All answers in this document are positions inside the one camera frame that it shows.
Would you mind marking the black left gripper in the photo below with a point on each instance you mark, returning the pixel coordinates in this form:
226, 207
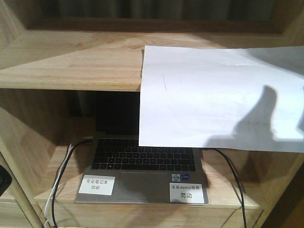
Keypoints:
5, 180

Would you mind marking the white paper sheet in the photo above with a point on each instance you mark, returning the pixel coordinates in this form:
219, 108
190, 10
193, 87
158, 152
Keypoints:
246, 99

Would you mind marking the white label sticker left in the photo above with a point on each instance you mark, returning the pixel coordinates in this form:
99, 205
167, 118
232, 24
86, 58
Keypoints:
97, 185

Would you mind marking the white label sticker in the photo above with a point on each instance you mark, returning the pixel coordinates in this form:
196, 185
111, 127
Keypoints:
97, 185
186, 193

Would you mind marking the silver laptop with black keys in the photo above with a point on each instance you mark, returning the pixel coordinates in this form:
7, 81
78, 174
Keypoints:
142, 174

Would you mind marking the wooden shelf unit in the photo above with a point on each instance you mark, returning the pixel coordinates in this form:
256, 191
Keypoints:
41, 58

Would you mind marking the grey curtain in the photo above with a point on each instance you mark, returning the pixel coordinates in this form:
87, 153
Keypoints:
243, 10

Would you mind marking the white label sticker right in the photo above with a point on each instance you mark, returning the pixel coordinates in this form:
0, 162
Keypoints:
186, 193

